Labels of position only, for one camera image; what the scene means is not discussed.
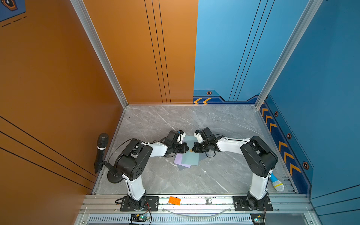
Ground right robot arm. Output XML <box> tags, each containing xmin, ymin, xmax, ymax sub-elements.
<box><xmin>192</xmin><ymin>127</ymin><xmax>278</xmax><ymax>211</ymax></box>

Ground left green circuit board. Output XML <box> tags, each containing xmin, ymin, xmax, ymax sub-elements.
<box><xmin>130</xmin><ymin>214</ymin><xmax>148</xmax><ymax>224</ymax></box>

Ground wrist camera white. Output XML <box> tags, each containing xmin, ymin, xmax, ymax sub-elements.
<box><xmin>177</xmin><ymin>130</ymin><xmax>186</xmax><ymax>144</ymax></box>
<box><xmin>194</xmin><ymin>129</ymin><xmax>204</xmax><ymax>143</ymax></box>

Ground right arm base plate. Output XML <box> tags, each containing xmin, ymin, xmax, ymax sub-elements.
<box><xmin>232</xmin><ymin>195</ymin><xmax>273</xmax><ymax>212</ymax></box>

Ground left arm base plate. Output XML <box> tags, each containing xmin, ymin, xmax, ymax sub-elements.
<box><xmin>120</xmin><ymin>196</ymin><xmax>159</xmax><ymax>212</ymax></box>

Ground teal envelope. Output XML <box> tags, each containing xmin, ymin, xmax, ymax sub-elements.
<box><xmin>182</xmin><ymin>136</ymin><xmax>199</xmax><ymax>166</ymax></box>

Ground black microphone on stand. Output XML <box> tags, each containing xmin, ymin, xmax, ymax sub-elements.
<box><xmin>94</xmin><ymin>133</ymin><xmax>124</xmax><ymax>184</ymax></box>

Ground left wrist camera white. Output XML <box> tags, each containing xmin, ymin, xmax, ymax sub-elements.
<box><xmin>177</xmin><ymin>130</ymin><xmax>186</xmax><ymax>144</ymax></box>

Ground green circuit board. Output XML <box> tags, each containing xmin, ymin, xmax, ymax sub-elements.
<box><xmin>130</xmin><ymin>214</ymin><xmax>148</xmax><ymax>224</ymax></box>
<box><xmin>250</xmin><ymin>214</ymin><xmax>266</xmax><ymax>225</ymax></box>

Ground grey envelope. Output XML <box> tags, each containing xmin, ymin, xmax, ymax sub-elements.
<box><xmin>177</xmin><ymin>153</ymin><xmax>207</xmax><ymax>170</ymax></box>

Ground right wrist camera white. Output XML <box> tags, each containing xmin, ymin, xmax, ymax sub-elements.
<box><xmin>194</xmin><ymin>129</ymin><xmax>204</xmax><ymax>143</ymax></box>

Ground silver knob on rail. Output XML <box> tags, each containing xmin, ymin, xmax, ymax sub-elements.
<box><xmin>206</xmin><ymin>198</ymin><xmax>212</xmax><ymax>205</ymax></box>

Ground orange lego brick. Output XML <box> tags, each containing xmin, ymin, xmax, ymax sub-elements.
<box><xmin>168</xmin><ymin>196</ymin><xmax>181</xmax><ymax>206</ymax></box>

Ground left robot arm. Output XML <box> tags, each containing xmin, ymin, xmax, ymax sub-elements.
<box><xmin>107</xmin><ymin>130</ymin><xmax>189</xmax><ymax>211</ymax></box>

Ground aluminium front rail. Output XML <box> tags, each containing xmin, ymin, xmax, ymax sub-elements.
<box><xmin>79</xmin><ymin>194</ymin><xmax>315</xmax><ymax>214</ymax></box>

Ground right green circuit board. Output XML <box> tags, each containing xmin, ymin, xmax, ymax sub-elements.
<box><xmin>250</xmin><ymin>214</ymin><xmax>266</xmax><ymax>225</ymax></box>

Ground purple envelope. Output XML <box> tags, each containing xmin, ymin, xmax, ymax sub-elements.
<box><xmin>174</xmin><ymin>154</ymin><xmax>191</xmax><ymax>168</ymax></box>

